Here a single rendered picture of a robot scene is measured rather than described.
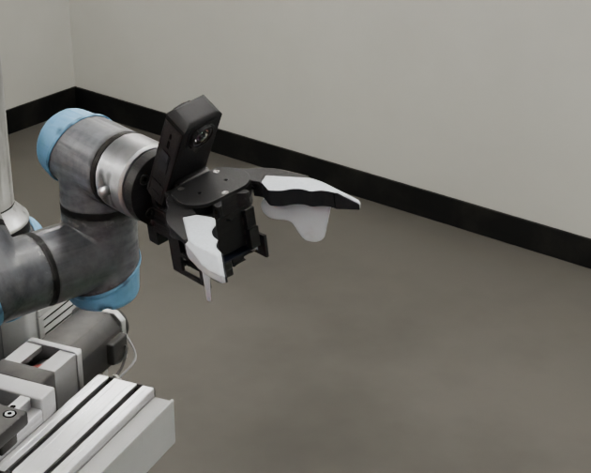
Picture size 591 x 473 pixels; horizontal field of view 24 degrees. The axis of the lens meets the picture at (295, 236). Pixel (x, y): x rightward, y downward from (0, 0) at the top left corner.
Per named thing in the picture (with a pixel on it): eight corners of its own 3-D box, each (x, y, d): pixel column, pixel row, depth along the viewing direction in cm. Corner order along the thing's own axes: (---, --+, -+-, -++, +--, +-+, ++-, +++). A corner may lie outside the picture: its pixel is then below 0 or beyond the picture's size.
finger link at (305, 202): (369, 235, 121) (268, 233, 123) (364, 176, 118) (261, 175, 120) (363, 253, 119) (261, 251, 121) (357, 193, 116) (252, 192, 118)
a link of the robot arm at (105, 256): (22, 306, 138) (12, 206, 133) (113, 272, 145) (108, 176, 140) (65, 334, 133) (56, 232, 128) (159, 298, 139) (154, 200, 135)
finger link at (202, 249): (234, 328, 111) (227, 268, 119) (225, 266, 108) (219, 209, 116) (196, 333, 111) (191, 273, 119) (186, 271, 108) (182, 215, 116)
